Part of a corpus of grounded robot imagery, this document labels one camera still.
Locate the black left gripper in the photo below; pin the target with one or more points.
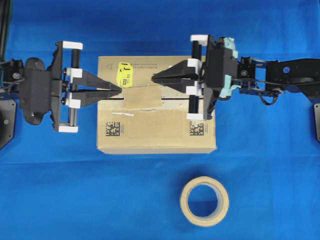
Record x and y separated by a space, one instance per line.
42 88

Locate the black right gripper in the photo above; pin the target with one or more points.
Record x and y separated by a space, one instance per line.
211 79

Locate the cut beige tape piece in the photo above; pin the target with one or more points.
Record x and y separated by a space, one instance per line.
142 97

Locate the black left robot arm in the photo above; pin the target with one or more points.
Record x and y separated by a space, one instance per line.
13 76

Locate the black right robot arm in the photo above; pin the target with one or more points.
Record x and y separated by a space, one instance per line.
269 79

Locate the brown cardboard box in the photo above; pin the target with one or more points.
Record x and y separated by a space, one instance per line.
161 130

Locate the beige masking tape roll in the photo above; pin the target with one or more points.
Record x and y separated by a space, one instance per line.
221 209

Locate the blue table cloth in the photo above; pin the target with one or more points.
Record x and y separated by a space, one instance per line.
59 186

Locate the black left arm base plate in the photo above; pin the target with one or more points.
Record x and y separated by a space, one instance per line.
8 109

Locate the black aluminium frame rail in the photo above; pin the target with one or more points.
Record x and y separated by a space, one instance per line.
5 16

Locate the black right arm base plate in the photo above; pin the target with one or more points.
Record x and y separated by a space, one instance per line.
317 122

